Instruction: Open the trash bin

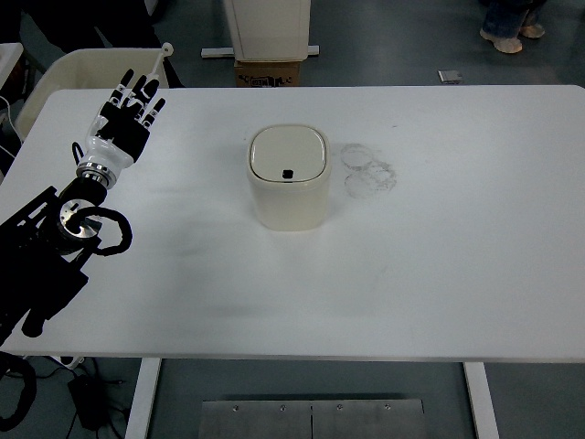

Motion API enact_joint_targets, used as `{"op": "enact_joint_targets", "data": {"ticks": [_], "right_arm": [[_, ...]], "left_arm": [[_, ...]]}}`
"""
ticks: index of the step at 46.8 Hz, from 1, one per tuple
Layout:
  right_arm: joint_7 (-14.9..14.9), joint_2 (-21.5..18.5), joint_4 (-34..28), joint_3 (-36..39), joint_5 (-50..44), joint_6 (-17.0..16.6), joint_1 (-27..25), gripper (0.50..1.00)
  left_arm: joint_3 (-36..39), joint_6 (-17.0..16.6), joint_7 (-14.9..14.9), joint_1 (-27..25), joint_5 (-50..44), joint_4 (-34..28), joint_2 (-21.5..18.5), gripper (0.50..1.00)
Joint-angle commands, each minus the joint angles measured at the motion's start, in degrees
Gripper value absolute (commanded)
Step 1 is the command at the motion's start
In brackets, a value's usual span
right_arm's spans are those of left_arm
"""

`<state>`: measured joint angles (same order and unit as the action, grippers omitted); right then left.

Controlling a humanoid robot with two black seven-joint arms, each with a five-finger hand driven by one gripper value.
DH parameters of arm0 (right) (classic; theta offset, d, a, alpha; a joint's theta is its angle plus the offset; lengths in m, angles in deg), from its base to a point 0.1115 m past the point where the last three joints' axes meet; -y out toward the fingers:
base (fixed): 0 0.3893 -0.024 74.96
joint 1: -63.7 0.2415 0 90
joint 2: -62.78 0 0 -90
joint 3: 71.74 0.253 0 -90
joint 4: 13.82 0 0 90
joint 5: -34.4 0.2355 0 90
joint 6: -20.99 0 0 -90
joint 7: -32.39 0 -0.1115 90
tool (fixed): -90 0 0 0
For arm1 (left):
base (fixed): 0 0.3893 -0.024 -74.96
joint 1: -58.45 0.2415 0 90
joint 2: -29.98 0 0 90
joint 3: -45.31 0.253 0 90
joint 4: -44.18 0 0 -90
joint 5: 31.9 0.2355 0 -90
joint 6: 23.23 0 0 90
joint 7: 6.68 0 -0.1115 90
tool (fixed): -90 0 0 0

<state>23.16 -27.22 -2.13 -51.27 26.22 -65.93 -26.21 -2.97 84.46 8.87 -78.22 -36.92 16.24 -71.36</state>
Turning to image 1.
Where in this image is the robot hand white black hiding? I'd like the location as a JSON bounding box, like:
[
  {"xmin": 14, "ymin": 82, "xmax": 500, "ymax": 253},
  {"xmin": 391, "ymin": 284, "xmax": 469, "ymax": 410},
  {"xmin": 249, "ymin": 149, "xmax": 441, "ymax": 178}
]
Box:
[{"xmin": 78, "ymin": 68, "xmax": 166, "ymax": 173}]

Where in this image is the cream trash bin with lid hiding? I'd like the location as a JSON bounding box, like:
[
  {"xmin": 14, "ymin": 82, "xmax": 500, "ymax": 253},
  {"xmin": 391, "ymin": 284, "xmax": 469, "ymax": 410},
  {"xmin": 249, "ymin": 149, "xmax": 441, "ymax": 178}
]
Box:
[{"xmin": 246, "ymin": 123, "xmax": 333, "ymax": 233}]

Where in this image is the cream plastic cart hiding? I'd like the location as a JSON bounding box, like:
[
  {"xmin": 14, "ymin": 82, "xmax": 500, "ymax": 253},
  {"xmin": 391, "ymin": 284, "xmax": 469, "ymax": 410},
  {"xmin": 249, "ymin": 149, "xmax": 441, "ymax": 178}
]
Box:
[{"xmin": 16, "ymin": 42, "xmax": 176, "ymax": 144}]

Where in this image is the white side table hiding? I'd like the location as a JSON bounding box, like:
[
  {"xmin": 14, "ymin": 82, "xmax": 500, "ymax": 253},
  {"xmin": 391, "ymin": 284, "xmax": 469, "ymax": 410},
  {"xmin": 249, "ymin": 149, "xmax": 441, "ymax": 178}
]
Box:
[{"xmin": 0, "ymin": 42, "xmax": 25, "ymax": 91}]

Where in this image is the silver metal base bar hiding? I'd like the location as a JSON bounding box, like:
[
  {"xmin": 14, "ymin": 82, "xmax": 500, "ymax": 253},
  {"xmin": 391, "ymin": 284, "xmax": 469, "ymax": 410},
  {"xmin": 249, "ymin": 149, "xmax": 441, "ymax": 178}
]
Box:
[{"xmin": 200, "ymin": 44, "xmax": 321, "ymax": 59}]

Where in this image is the brown cardboard box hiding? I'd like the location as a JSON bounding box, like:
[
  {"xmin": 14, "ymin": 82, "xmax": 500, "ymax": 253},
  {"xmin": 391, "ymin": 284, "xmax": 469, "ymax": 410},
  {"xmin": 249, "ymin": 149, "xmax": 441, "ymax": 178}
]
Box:
[{"xmin": 234, "ymin": 59, "xmax": 303, "ymax": 88}]

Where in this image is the white cabinet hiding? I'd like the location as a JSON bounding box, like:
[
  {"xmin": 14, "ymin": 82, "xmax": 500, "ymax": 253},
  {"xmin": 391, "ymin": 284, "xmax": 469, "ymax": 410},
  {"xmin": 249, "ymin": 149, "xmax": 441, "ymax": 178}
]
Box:
[{"xmin": 222, "ymin": 0, "xmax": 313, "ymax": 63}]

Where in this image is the white table leg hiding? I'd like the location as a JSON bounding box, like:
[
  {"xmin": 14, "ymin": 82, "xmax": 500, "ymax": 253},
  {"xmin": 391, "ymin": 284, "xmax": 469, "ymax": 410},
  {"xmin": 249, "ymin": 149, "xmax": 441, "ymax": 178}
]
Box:
[
  {"xmin": 123, "ymin": 358, "xmax": 163, "ymax": 439},
  {"xmin": 462, "ymin": 361, "xmax": 501, "ymax": 439}
]

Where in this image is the black power adapter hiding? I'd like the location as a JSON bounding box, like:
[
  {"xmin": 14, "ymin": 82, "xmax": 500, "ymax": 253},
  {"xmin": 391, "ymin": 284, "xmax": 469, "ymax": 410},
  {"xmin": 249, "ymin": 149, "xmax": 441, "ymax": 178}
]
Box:
[{"xmin": 67, "ymin": 373, "xmax": 109, "ymax": 432}]

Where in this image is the grey metal plate with screws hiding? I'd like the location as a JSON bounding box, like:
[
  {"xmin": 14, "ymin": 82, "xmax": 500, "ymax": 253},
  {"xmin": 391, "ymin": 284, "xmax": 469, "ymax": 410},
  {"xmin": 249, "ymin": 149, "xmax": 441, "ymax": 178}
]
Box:
[{"xmin": 200, "ymin": 399, "xmax": 425, "ymax": 439}]

